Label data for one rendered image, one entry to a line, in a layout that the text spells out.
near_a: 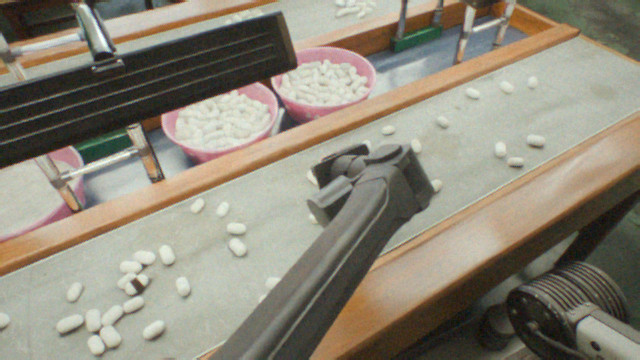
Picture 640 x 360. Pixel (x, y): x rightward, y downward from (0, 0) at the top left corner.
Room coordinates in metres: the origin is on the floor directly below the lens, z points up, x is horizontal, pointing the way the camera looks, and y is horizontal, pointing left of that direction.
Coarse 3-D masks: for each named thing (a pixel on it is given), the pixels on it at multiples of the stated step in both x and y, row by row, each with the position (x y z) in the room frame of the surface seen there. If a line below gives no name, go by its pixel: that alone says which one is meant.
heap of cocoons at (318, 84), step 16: (304, 64) 0.99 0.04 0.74; (320, 64) 0.99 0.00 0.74; (336, 64) 0.98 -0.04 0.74; (288, 80) 0.92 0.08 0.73; (304, 80) 0.91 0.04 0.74; (320, 80) 0.91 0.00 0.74; (336, 80) 0.92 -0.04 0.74; (352, 80) 0.92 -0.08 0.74; (288, 96) 0.84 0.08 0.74; (304, 96) 0.84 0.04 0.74; (320, 96) 0.84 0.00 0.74; (336, 96) 0.84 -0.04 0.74; (352, 96) 0.84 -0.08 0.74; (368, 96) 0.87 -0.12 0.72
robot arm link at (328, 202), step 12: (396, 144) 0.37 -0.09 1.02; (372, 156) 0.37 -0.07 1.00; (384, 156) 0.35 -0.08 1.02; (336, 180) 0.37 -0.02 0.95; (348, 180) 0.37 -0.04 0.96; (324, 192) 0.35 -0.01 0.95; (336, 192) 0.35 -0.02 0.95; (348, 192) 0.34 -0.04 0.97; (312, 204) 0.34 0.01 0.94; (324, 204) 0.33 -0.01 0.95; (336, 204) 0.32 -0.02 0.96; (324, 216) 0.32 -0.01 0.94; (324, 228) 0.33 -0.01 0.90
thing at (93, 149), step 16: (80, 0) 0.75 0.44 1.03; (0, 32) 0.68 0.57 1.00; (80, 32) 0.74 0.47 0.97; (0, 48) 0.67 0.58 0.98; (16, 48) 0.68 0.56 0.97; (32, 48) 0.69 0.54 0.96; (48, 48) 0.71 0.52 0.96; (16, 64) 0.67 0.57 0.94; (16, 80) 0.67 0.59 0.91; (80, 144) 0.70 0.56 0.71; (96, 144) 0.70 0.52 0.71; (112, 144) 0.71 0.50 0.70; (128, 144) 0.73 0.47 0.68
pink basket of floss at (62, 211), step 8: (56, 152) 0.64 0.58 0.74; (64, 152) 0.63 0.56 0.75; (72, 152) 0.62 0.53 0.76; (64, 160) 0.63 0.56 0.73; (72, 160) 0.62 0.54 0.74; (80, 160) 0.59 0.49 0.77; (80, 176) 0.54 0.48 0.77; (80, 184) 0.54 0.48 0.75; (80, 192) 0.53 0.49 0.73; (80, 200) 0.53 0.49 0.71; (56, 208) 0.46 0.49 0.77; (64, 208) 0.48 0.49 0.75; (48, 216) 0.45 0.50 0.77; (56, 216) 0.46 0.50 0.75; (64, 216) 0.48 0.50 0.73; (32, 224) 0.43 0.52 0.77; (40, 224) 0.44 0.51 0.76; (48, 224) 0.45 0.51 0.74; (16, 232) 0.41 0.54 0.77; (24, 232) 0.42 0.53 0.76; (0, 240) 0.40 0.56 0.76; (8, 240) 0.41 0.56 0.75
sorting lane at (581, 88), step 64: (512, 64) 0.99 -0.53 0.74; (576, 64) 0.99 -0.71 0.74; (448, 128) 0.72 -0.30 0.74; (512, 128) 0.72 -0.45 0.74; (576, 128) 0.72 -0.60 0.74; (256, 192) 0.53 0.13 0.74; (448, 192) 0.53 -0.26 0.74; (64, 256) 0.38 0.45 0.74; (128, 256) 0.38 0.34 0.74; (192, 256) 0.38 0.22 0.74; (256, 256) 0.38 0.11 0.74; (128, 320) 0.26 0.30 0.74; (192, 320) 0.27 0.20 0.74
